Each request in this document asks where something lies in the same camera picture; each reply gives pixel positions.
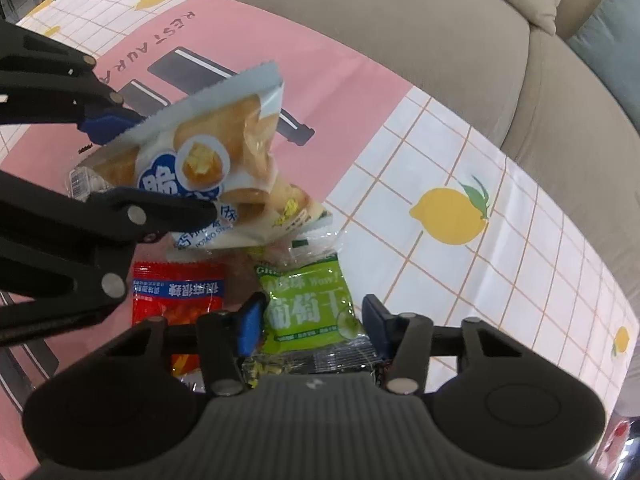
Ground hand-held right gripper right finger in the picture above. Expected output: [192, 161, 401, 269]
[362, 294, 528, 397]

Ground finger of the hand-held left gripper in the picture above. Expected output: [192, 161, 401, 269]
[0, 20, 147, 147]
[0, 170, 217, 347]

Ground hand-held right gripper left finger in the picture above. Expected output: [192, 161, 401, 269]
[102, 292, 267, 397]

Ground green raisin packet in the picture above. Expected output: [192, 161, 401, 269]
[254, 254, 373, 356]

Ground red snack packet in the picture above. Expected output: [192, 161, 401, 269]
[132, 261, 228, 378]

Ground potato stick snack packet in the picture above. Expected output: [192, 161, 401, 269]
[67, 60, 333, 251]

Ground dark clear snack packet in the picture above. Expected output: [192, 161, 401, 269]
[242, 347, 386, 386]

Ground beige sofa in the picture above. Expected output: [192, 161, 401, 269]
[80, 0, 640, 281]

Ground teal cushion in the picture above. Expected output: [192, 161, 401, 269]
[567, 0, 640, 131]

